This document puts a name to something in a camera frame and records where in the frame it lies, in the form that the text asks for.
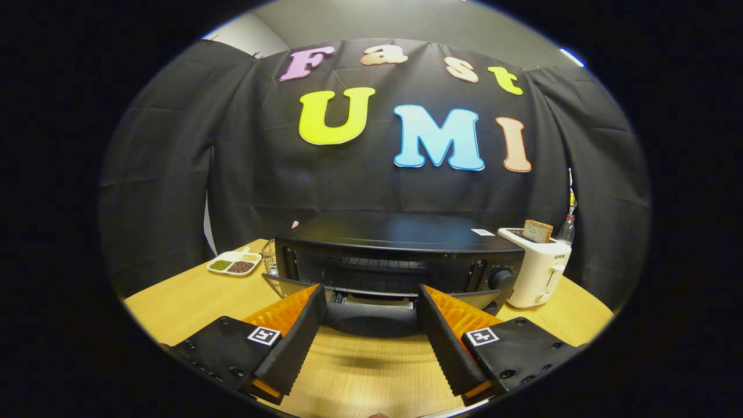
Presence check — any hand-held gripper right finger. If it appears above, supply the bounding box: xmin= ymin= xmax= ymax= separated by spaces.
xmin=417 ymin=284 xmax=587 ymax=407

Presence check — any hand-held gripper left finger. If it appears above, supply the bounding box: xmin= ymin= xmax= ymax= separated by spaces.
xmin=172 ymin=283 xmax=327 ymax=406

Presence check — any black toaster oven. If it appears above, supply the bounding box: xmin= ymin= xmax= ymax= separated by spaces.
xmin=261 ymin=212 xmax=526 ymax=340

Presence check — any white toaster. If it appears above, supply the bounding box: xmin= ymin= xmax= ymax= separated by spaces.
xmin=497 ymin=226 xmax=572 ymax=309

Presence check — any white divided dish of beans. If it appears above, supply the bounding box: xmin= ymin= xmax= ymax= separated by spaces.
xmin=207 ymin=248 xmax=263 ymax=277

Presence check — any brown bread slice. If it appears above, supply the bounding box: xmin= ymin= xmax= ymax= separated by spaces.
xmin=522 ymin=219 xmax=554 ymax=244

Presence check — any black backdrop cloth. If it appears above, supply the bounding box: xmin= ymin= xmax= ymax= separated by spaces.
xmin=98 ymin=38 xmax=652 ymax=308

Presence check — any small wire basket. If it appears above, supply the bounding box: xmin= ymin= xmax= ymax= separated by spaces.
xmin=261 ymin=239 xmax=279 ymax=275

